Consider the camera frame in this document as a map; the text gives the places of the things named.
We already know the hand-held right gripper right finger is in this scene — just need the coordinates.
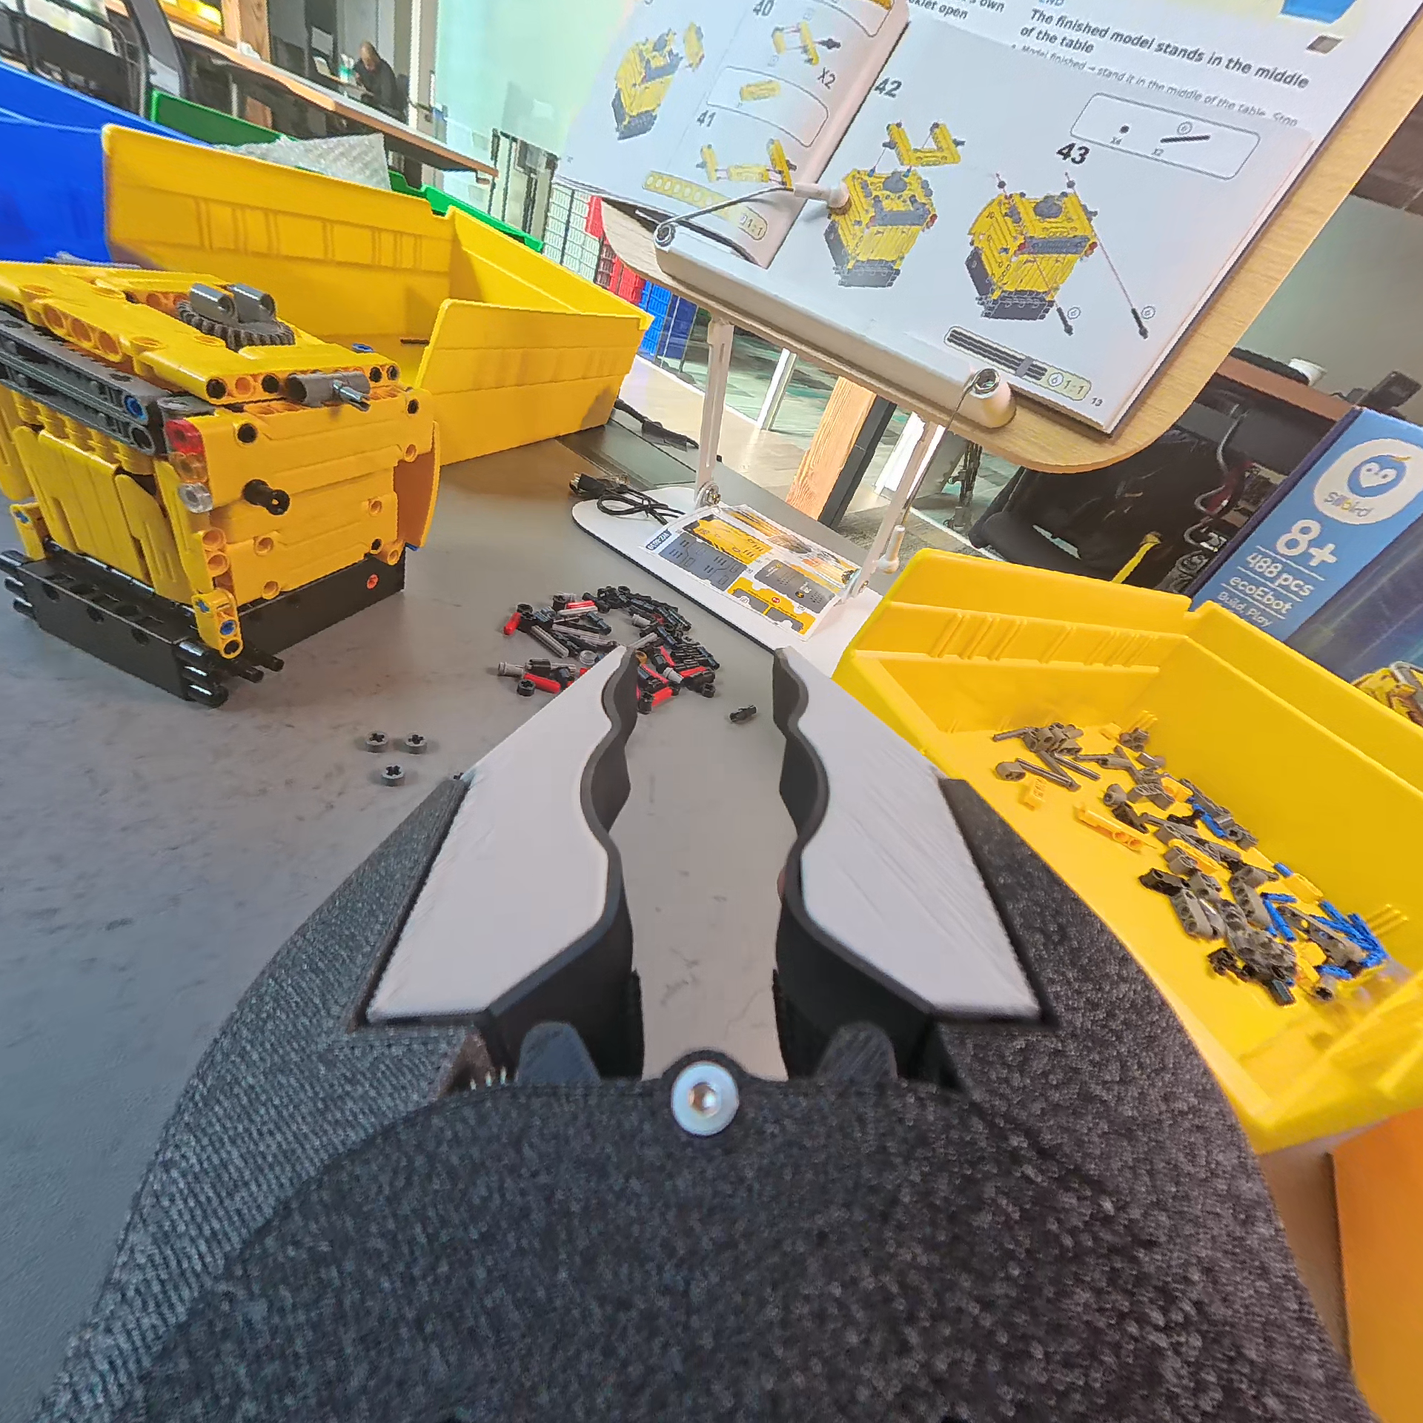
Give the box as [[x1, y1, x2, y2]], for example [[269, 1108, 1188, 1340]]
[[766, 643, 1045, 1079]]

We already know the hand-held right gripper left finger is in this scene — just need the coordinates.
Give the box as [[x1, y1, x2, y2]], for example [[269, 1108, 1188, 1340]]
[[366, 648, 645, 1079]]

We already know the yellow plastic bin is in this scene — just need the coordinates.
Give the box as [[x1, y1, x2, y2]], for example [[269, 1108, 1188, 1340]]
[[101, 124, 655, 467], [833, 546, 1423, 1423]]

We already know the yellow black lego truck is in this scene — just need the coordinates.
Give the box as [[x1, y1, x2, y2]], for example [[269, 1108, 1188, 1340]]
[[0, 258, 443, 709]]

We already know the yellow lego beam assembly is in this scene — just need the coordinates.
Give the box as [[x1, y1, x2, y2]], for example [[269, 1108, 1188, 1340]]
[[134, 333, 403, 406]]

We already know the lego instruction booklet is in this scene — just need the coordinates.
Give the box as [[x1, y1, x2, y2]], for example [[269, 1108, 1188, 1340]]
[[556, 0, 1324, 435]]

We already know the pile of small lego parts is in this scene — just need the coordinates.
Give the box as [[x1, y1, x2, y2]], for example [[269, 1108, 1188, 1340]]
[[495, 585, 722, 716]]

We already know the dark lego pieces heap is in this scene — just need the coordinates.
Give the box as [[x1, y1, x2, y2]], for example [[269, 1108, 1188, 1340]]
[[993, 720, 1394, 1008]]

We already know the printed lego leaflet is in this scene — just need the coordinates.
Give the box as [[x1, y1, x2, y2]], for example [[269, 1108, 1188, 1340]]
[[643, 503, 864, 639]]

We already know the white stand leg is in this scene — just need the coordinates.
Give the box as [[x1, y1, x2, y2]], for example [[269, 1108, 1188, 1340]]
[[864, 413, 948, 575]]

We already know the blue toy kit box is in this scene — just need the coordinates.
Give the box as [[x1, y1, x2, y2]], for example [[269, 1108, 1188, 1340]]
[[1188, 406, 1423, 683]]

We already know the blue plastic crate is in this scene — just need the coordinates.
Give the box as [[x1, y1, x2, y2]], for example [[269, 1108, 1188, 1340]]
[[636, 281, 705, 366]]

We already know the brown desk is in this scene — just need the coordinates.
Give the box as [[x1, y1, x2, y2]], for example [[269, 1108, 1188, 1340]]
[[1209, 354, 1355, 426]]

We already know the red plastic crate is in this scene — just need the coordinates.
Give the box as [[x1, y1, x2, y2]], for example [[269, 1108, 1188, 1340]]
[[589, 193, 649, 304]]

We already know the metal page holder clip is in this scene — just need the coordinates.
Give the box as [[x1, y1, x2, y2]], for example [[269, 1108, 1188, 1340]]
[[651, 177, 854, 252]]

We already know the clear bubble wrap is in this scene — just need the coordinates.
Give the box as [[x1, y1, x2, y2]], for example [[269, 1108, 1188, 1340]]
[[222, 131, 391, 193]]

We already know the long wooden desk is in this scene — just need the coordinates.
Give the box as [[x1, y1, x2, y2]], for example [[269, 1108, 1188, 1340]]
[[167, 17, 499, 182]]

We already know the blue plastic bin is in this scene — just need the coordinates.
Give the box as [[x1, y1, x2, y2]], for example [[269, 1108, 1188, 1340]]
[[0, 61, 190, 264]]

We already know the black cable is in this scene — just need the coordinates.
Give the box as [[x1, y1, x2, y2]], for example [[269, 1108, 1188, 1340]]
[[568, 472, 688, 522]]

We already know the wooden post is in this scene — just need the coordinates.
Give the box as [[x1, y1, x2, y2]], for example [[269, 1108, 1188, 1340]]
[[783, 374, 881, 524]]

